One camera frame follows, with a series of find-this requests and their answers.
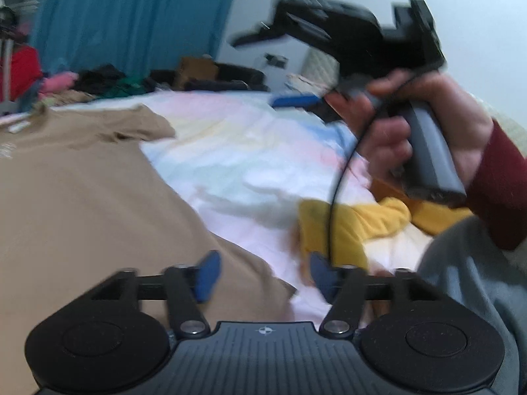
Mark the beige garment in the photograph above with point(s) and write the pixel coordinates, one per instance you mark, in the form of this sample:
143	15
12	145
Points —
68	98

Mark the person's grey pants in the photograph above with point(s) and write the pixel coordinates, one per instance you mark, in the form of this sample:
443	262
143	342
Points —
473	279

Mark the person's right hand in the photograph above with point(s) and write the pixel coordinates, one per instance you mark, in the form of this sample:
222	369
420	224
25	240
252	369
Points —
457	111

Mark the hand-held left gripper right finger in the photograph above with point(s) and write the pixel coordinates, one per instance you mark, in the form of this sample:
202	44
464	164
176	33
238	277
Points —
323	277

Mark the patterned pillow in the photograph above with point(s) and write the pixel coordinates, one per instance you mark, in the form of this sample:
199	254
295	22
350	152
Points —
306	82

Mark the black garment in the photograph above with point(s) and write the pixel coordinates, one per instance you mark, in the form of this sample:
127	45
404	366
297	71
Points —
99	77

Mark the blue curtain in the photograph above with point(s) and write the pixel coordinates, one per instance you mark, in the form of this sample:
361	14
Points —
131	12

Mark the brown cardboard box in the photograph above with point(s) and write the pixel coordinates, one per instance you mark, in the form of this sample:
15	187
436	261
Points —
195	73

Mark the black sofa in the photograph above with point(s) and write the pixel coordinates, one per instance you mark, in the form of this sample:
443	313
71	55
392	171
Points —
238	77

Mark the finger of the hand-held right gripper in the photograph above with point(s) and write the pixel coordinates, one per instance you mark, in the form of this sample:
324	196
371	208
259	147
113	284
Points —
257	38
294	101

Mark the tan printed t-shirt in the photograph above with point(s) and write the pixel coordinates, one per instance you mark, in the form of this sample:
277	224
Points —
82	214

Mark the green garment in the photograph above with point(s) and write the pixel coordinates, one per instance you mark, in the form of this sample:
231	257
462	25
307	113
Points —
125	87

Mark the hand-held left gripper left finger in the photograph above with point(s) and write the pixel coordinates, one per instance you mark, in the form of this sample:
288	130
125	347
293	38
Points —
208	275

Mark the garment steamer stand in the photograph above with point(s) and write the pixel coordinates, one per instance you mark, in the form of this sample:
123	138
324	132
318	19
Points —
6	78

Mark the wall power outlet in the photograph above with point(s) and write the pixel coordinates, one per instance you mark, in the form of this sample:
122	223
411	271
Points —
276	60

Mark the red garment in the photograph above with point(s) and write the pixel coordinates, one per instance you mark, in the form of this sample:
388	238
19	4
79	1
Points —
24	70

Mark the pastel tie-dye quilt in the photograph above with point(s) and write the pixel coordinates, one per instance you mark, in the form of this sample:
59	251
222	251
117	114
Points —
230	152

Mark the pink garment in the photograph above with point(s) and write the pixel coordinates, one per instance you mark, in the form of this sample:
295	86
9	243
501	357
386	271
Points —
59	82

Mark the yellow garment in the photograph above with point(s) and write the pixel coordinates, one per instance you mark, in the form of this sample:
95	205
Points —
370	222

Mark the person's right forearm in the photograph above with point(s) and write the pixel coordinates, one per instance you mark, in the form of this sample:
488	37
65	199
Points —
500	189

